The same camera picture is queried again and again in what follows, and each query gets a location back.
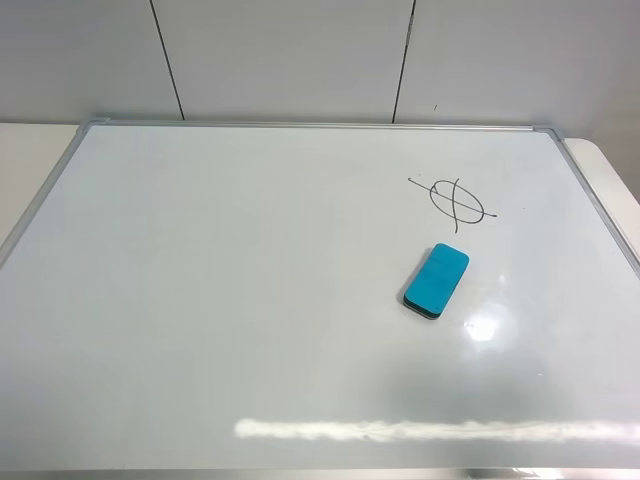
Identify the white whiteboard with aluminium frame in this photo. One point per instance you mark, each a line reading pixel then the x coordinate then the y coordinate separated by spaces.
pixel 227 301

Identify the blue whiteboard eraser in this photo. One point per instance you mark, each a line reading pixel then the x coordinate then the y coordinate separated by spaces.
pixel 436 281

